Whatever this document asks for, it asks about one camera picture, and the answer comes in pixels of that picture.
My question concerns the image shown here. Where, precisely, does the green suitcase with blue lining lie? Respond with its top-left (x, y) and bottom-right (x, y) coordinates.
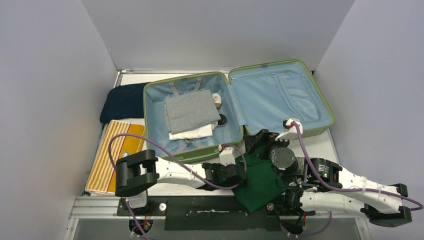
top-left (143, 60), bottom-right (334, 163)

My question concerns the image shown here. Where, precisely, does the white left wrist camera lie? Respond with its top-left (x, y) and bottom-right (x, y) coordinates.
top-left (218, 145), bottom-right (236, 166)

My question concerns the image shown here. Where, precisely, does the navy blue folded cloth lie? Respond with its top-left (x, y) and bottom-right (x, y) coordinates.
top-left (99, 82), bottom-right (148, 124)

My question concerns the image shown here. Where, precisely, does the white oval lotion bottle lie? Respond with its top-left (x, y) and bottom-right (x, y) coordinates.
top-left (212, 93), bottom-right (222, 109)

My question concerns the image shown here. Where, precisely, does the yellow striped towel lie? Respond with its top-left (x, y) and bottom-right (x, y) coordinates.
top-left (85, 120), bottom-right (146, 196)

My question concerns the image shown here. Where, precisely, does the dark green cloth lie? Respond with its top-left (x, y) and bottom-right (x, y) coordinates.
top-left (232, 154), bottom-right (288, 214)

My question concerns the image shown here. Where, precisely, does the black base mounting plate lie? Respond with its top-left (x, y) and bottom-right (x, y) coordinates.
top-left (133, 196), bottom-right (301, 231)

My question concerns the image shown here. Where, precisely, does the grey shirt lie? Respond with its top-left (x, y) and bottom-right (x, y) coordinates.
top-left (165, 90), bottom-right (221, 134)

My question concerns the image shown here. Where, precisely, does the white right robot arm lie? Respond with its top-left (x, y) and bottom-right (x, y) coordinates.
top-left (243, 127), bottom-right (412, 228)

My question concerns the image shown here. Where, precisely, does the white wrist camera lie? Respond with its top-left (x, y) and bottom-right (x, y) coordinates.
top-left (275, 118), bottom-right (303, 142)
top-left (218, 145), bottom-right (236, 166)

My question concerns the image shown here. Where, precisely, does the white shirt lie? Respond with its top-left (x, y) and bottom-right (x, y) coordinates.
top-left (168, 122), bottom-right (218, 140)

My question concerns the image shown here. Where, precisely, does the black round cosmetic jar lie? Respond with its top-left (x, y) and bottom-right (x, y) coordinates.
top-left (216, 113), bottom-right (227, 127)

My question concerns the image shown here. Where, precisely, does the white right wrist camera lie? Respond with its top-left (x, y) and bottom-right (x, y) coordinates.
top-left (275, 118), bottom-right (303, 142)

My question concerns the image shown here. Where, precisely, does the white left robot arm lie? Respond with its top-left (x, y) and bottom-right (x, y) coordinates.
top-left (115, 149), bottom-right (247, 215)

